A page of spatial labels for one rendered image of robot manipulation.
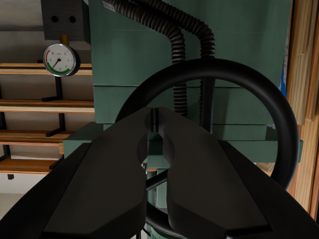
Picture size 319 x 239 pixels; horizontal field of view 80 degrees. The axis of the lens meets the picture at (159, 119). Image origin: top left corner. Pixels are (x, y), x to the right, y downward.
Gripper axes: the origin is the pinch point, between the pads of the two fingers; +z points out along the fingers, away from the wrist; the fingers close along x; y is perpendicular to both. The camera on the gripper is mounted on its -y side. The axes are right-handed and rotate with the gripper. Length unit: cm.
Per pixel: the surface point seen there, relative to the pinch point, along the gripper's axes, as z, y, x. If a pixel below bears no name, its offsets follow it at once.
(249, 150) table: 25.5, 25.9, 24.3
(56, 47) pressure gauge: 28.4, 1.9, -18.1
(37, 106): 216, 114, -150
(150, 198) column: 46, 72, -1
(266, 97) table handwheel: 13.4, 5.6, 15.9
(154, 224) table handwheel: 6.4, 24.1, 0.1
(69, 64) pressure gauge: 27.3, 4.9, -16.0
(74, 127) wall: 252, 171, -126
